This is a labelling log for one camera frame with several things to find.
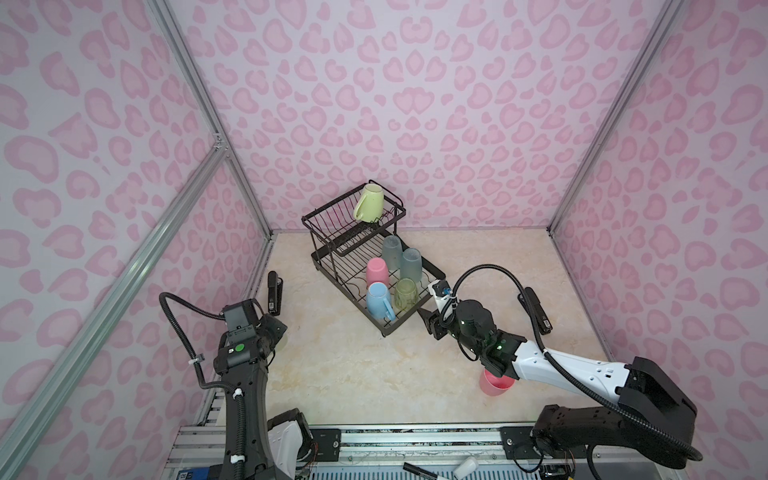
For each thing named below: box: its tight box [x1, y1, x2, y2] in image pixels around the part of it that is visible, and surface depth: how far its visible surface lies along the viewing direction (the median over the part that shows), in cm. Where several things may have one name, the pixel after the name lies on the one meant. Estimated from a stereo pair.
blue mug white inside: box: [366, 281, 396, 321], surface depth 90 cm
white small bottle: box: [453, 456, 479, 480], surface depth 70 cm
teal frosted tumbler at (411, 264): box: [400, 248, 423, 283], surface depth 102 cm
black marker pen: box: [402, 462, 438, 480], surface depth 71 cm
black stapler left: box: [268, 270, 284, 316], surface depth 100 cm
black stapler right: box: [518, 286, 553, 335], surface depth 94 cm
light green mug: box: [354, 183, 385, 223], surface depth 93 cm
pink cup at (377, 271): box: [366, 257, 389, 287], surface depth 95 cm
